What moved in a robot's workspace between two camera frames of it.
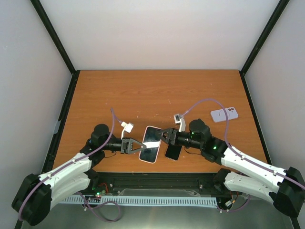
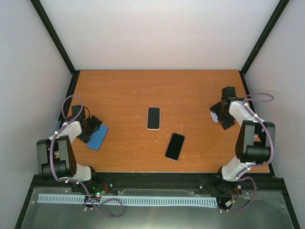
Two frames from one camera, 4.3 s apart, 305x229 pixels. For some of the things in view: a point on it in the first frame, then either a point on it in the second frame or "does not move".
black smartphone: (152, 142) to (147, 119)
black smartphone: (173, 151) does not move
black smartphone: (152, 141) to (153, 118)
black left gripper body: (124, 145) to (90, 128)
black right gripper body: (179, 141) to (223, 116)
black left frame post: (53, 34) does not move
